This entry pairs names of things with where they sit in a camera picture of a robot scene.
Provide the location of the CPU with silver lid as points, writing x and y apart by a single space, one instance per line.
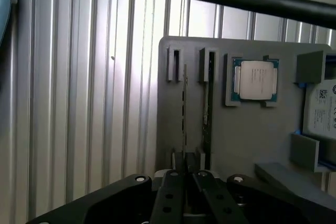
256 79

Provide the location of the teal plastic panel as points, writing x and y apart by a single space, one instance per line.
6 3

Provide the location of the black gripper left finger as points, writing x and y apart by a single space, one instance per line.
168 197

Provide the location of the grey parts rack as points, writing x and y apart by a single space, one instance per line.
241 134

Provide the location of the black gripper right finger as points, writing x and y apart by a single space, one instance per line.
210 197

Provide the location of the hard disk with blue frame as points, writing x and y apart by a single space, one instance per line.
324 111

